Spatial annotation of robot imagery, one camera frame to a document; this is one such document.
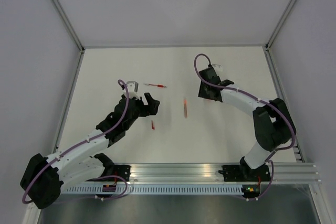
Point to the wooden orange highlighter pencil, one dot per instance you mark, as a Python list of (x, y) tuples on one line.
[(185, 108)]

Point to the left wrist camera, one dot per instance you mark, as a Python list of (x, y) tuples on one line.
[(132, 86)]

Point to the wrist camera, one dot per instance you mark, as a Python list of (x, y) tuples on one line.
[(132, 86), (217, 68)]

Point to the aluminium mounting rail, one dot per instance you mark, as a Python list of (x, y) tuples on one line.
[(207, 173)]

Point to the white slotted cable duct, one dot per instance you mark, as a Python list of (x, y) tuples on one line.
[(147, 189)]

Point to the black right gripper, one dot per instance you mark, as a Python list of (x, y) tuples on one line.
[(201, 93)]

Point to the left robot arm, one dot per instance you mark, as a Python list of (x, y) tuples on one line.
[(46, 177)]

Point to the left aluminium frame post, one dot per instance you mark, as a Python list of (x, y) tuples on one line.
[(67, 24)]

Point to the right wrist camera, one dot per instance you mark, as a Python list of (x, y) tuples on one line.
[(217, 68)]

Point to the red gel pen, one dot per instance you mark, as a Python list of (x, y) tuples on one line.
[(155, 85)]

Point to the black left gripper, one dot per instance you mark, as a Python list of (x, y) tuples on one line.
[(150, 109)]

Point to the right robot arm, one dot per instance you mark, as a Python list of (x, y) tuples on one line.
[(273, 125)]

